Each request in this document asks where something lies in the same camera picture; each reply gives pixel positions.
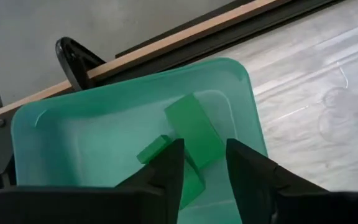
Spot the small green block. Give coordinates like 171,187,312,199
135,134,174,165

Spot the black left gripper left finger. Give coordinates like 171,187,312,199
0,138,185,224

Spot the black frame clamp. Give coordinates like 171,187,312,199
55,36,107,91

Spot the black aluminium table frame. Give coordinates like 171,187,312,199
0,0,346,192

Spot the green plastic bin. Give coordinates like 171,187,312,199
10,57,269,224

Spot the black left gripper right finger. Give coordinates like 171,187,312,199
225,138,358,224

